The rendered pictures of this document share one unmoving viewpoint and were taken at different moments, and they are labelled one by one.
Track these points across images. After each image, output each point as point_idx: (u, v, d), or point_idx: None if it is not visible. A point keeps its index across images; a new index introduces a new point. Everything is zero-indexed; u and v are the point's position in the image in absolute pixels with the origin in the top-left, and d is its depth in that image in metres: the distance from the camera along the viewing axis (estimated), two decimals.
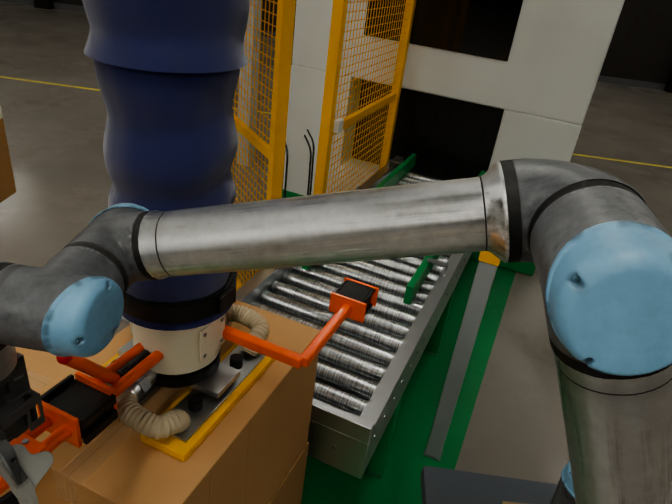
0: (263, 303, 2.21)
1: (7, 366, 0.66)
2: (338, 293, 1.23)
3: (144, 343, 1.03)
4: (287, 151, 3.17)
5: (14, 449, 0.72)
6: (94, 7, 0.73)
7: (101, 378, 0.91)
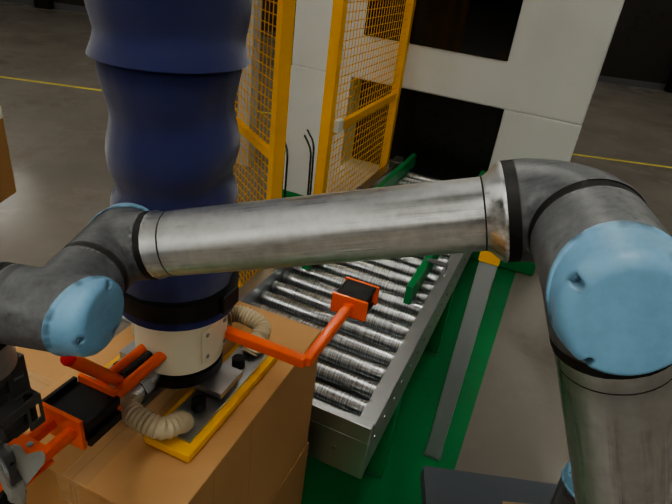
0: (263, 303, 2.21)
1: (7, 366, 0.66)
2: (339, 292, 1.23)
3: (146, 344, 1.02)
4: (287, 151, 3.17)
5: None
6: (96, 7, 0.73)
7: (104, 379, 0.91)
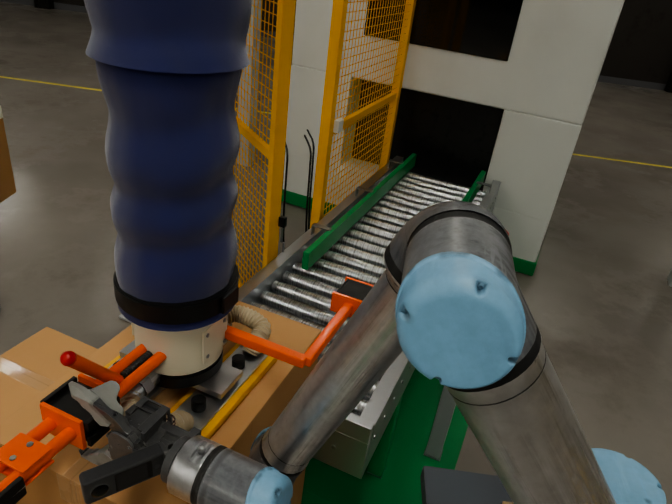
0: (263, 303, 2.21)
1: None
2: (339, 292, 1.23)
3: (146, 344, 1.02)
4: (287, 151, 3.17)
5: None
6: (96, 7, 0.73)
7: (104, 379, 0.91)
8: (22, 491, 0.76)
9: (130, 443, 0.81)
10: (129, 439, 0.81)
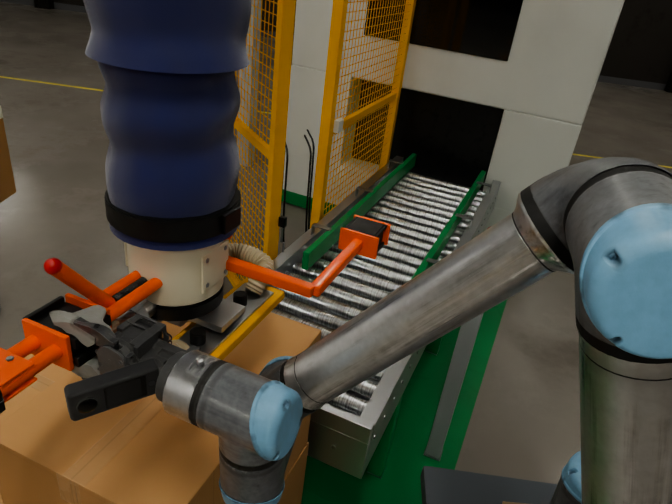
0: None
1: None
2: (348, 228, 1.15)
3: (140, 270, 0.94)
4: (287, 151, 3.17)
5: None
6: (95, 7, 0.73)
7: (94, 298, 0.83)
8: (0, 405, 0.68)
9: (121, 357, 0.73)
10: (120, 353, 0.73)
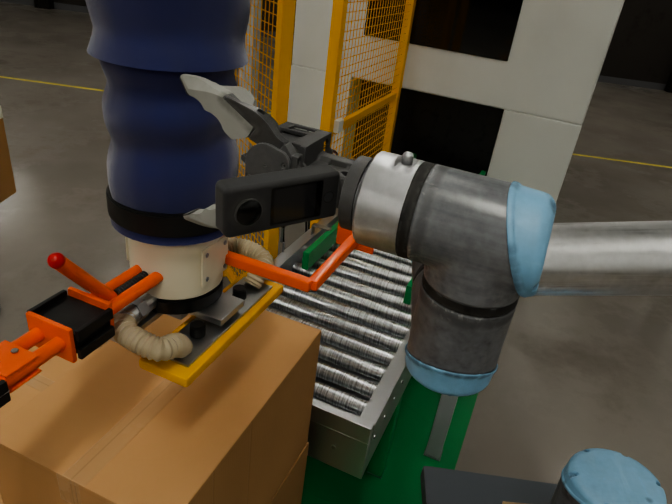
0: None
1: None
2: None
3: (141, 264, 0.96)
4: None
5: None
6: (97, 6, 0.74)
7: (96, 292, 0.84)
8: (5, 396, 0.70)
9: (286, 157, 0.50)
10: (284, 151, 0.50)
